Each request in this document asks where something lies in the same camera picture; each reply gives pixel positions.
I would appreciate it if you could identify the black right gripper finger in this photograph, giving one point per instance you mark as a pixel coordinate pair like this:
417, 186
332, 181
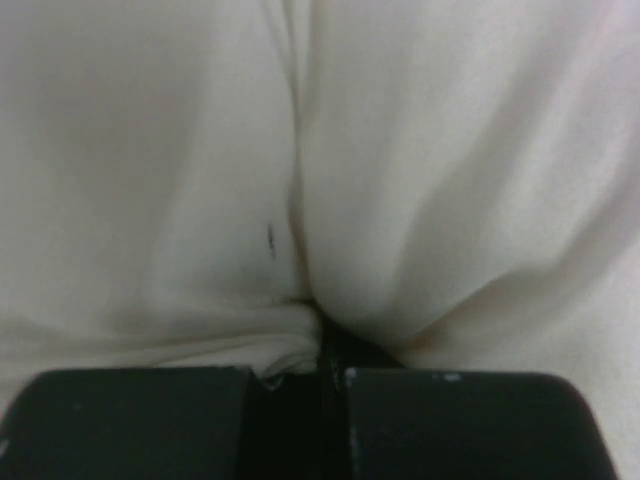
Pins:
343, 355

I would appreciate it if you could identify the white pillow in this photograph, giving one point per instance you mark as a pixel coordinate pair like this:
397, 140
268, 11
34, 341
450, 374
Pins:
194, 181

